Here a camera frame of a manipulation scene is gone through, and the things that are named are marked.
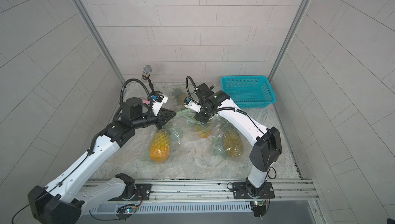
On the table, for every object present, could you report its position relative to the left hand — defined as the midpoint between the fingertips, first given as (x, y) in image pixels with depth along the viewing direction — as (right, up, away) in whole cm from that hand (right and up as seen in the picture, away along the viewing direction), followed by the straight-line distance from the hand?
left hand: (176, 113), depth 70 cm
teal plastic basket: (+46, +11, +42) cm, 63 cm away
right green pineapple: (+27, -16, +7) cm, 32 cm away
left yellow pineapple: (-9, -18, +4) cm, 21 cm away
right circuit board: (+37, -42, -2) cm, 56 cm away
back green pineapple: (-4, +8, +29) cm, 30 cm away
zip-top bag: (-3, -13, +15) cm, 20 cm away
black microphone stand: (-22, +15, +29) cm, 39 cm away
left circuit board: (-22, -42, -4) cm, 48 cm away
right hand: (+10, -3, +11) cm, 15 cm away
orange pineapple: (+11, -11, +8) cm, 17 cm away
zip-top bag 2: (+21, -9, +18) cm, 29 cm away
